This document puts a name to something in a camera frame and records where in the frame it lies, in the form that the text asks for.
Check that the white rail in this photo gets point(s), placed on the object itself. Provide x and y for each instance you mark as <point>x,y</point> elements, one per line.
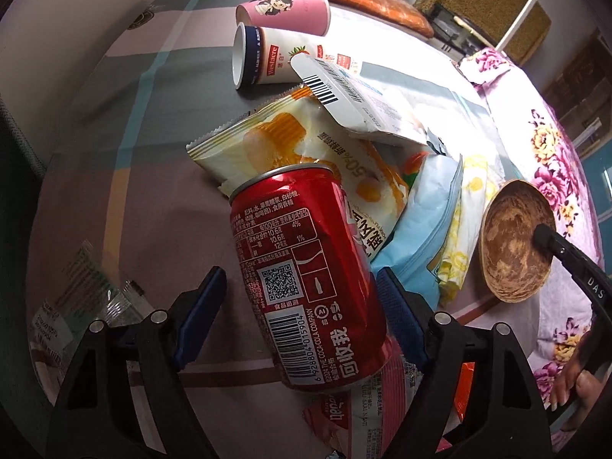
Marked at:
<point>519,16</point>

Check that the black appliance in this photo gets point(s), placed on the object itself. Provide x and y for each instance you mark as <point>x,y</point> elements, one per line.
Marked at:
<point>454,26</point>

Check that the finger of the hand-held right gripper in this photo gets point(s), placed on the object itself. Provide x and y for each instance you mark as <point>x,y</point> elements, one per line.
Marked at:
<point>569,256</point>

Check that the small clear plastic wrapper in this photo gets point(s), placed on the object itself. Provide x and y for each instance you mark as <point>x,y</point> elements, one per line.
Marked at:
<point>124,301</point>

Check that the orange cushion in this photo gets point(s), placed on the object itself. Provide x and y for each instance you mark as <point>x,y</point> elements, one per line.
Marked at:
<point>382,5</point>

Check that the light blue packet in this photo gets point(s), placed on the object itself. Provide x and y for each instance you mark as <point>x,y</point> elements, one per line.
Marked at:
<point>420,229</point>

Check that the white barcode carton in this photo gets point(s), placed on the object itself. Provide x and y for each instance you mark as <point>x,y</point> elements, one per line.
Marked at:
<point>354,100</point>

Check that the wooden shelf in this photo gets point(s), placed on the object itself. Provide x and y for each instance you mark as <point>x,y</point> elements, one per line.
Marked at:
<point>578,91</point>

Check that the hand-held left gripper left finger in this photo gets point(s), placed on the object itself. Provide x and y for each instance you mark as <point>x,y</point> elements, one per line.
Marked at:
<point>201,318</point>

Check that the pink floral blanket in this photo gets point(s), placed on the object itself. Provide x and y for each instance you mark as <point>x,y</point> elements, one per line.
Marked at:
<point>550,153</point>

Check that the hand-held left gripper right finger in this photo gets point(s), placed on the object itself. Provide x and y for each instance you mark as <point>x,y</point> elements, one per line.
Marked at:
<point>401,318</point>

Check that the pink paper cup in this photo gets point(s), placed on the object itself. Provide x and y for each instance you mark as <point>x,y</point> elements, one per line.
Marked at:
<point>287,7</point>

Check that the person's right hand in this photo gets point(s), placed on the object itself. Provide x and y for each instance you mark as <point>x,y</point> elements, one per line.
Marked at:
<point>573,377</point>

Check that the plaid tablecloth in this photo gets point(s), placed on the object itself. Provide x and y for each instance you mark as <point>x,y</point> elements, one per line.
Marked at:
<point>158,191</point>

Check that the clear green print wrapper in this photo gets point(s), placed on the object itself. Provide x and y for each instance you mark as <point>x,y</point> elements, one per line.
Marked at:
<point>81,287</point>

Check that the brown wooden bowl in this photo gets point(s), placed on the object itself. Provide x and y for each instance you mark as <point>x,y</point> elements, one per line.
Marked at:
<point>511,248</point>

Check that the yellow lemon print wrapper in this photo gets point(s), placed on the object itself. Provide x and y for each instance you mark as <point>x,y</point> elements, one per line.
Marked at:
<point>471,186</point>

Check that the pink snack packet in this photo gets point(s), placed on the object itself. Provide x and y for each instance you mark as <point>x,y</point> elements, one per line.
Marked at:
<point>373,406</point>

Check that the orange plastic wrapper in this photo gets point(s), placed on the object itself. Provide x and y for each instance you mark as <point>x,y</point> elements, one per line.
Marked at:
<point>466,392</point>

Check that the red soda can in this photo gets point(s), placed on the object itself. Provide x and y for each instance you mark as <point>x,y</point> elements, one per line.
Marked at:
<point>296,258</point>

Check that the white strawberry print cup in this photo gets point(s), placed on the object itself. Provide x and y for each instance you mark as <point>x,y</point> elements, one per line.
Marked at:
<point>277,52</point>

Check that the yellow white snack bag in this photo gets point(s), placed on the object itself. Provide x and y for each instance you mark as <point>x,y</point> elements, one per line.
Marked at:
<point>272,138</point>

